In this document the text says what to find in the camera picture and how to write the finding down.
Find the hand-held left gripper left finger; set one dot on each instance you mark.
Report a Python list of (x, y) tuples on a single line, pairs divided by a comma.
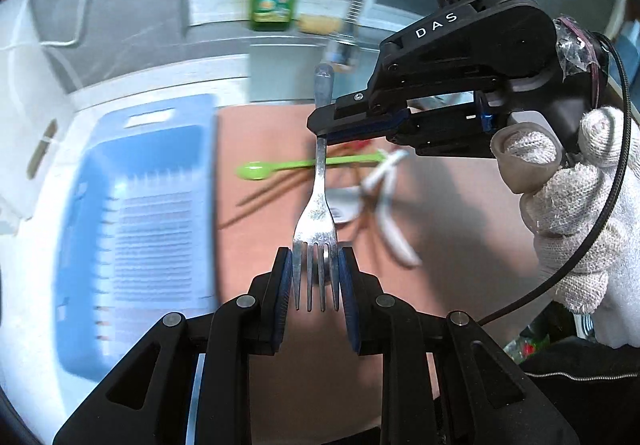
[(284, 295)]

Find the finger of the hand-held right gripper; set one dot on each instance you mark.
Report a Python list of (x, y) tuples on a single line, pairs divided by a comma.
[(340, 111), (370, 129)]

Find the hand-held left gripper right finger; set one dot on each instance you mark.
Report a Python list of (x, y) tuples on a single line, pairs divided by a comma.
[(350, 305)]

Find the white ceramic spoon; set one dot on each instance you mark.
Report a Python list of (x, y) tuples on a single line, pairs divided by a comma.
[(382, 170), (400, 240)]

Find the metal fork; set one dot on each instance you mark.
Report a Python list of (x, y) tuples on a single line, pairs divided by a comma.
[(315, 220)]

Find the green plastic spoon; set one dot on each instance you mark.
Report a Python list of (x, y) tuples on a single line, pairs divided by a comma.
[(252, 171)]

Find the blue plastic basket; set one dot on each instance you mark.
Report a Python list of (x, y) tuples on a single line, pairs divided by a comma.
[(150, 235)]

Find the person's right hand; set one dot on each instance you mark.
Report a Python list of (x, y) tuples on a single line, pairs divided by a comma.
[(575, 225)]

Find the yellow sponge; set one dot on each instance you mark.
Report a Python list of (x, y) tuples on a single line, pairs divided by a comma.
[(317, 24)]

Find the peach rubber mat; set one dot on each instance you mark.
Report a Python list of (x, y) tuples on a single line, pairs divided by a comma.
[(450, 250)]

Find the colourful plastic packets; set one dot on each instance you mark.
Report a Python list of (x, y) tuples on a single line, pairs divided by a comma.
[(525, 347)]

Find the shiny metal kitchenware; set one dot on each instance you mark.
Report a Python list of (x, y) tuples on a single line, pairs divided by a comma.
[(592, 327)]

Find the black jacket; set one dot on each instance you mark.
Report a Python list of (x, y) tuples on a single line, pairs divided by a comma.
[(590, 405)]

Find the white cutting board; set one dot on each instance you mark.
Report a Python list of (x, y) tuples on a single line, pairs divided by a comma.
[(30, 75)]

